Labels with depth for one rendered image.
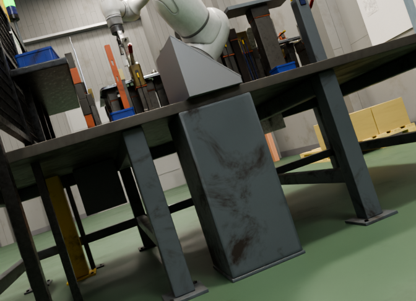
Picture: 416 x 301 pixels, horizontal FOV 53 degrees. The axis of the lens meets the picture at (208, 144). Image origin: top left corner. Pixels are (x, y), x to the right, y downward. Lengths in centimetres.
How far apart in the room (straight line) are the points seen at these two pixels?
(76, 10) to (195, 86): 1109
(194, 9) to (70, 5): 1103
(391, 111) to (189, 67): 346
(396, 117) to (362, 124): 39
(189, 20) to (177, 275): 96
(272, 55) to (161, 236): 116
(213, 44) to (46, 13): 1099
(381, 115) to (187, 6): 337
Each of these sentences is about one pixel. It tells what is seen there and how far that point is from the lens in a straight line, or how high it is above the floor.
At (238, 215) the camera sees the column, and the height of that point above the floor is 22.
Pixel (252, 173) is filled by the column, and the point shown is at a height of 36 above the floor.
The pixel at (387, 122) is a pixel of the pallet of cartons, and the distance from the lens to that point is 476.
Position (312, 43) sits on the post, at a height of 88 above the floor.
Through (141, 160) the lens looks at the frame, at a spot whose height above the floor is 53.
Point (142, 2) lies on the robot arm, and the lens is 261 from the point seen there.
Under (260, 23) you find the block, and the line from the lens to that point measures 232.
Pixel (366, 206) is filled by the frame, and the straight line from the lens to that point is 190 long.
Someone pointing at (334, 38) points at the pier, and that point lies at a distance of 590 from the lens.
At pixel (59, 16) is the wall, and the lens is 1255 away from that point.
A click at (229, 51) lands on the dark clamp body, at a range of 235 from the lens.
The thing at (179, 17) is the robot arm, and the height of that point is 101.
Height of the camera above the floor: 46
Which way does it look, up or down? 2 degrees up
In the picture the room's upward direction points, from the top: 18 degrees counter-clockwise
